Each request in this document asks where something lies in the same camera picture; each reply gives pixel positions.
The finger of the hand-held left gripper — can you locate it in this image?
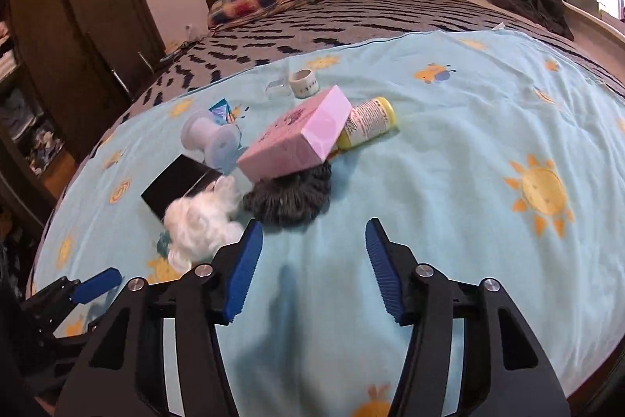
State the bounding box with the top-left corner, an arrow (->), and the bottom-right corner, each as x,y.
22,267 -> 122,315

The pink cardboard box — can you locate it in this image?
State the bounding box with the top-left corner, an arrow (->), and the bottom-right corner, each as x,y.
237,85 -> 353,182

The white plastic spool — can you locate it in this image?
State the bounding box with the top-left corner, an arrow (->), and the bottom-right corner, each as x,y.
180,110 -> 242,168

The grey zigzag bedsheet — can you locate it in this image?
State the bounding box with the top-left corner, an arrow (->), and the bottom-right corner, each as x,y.
124,0 -> 625,125

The shelf with clothes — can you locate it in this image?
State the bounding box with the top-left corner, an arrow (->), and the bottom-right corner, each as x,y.
0,0 -> 66,178

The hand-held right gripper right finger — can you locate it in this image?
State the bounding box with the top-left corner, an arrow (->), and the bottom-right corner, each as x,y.
365,218 -> 572,417

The brown wooden wardrobe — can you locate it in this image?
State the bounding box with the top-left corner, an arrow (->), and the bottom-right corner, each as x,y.
7,0 -> 167,164

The blue foil packet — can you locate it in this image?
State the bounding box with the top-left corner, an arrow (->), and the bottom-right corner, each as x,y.
208,99 -> 235,125

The clear plastic piece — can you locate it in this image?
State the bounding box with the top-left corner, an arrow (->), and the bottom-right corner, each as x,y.
265,77 -> 290,100

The yellow plastic bottle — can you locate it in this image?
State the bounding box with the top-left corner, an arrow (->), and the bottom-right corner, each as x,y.
337,97 -> 400,152

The white cotton fluff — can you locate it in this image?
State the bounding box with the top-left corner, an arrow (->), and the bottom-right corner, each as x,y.
162,177 -> 245,274

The white tape roll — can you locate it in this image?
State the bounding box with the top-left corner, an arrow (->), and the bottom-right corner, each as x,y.
288,68 -> 320,99

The black card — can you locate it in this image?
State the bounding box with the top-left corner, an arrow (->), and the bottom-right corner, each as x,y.
141,154 -> 223,221

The dark grey yarn bundle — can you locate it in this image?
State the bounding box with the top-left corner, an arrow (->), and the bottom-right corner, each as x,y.
243,163 -> 333,229

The light blue sun-print blanket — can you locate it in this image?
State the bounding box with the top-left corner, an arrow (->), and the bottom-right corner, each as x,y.
29,29 -> 625,417

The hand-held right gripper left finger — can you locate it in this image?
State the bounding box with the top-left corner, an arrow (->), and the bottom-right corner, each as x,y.
54,219 -> 264,417

